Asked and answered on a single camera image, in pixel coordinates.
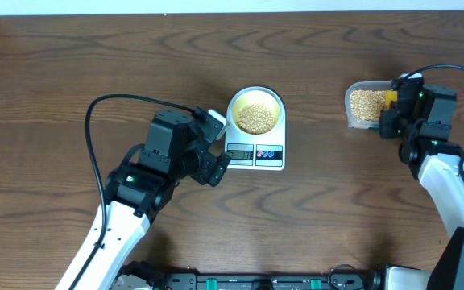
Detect yellow measuring scoop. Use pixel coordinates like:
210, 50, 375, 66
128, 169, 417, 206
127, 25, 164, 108
385, 90, 398, 110

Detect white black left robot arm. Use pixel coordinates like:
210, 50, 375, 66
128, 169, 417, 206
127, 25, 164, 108
57, 108, 230, 289

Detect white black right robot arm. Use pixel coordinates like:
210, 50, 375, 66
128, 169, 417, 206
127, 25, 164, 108
379, 74, 464, 289

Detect white digital kitchen scale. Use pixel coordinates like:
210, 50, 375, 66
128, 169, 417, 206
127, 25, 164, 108
225, 86, 286, 171

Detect soybeans in yellow bowl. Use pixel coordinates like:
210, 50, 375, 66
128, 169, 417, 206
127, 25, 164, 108
237, 104, 276, 135

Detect yellow plastic bowl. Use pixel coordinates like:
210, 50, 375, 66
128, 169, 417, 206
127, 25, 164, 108
231, 89, 281, 135

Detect pile of soybeans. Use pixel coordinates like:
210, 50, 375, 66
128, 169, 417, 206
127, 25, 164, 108
350, 90, 386, 122

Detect clear plastic container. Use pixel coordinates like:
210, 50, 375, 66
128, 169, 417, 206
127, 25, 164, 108
345, 81, 392, 130

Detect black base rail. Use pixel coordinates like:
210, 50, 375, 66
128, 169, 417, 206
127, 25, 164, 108
110, 261, 382, 290

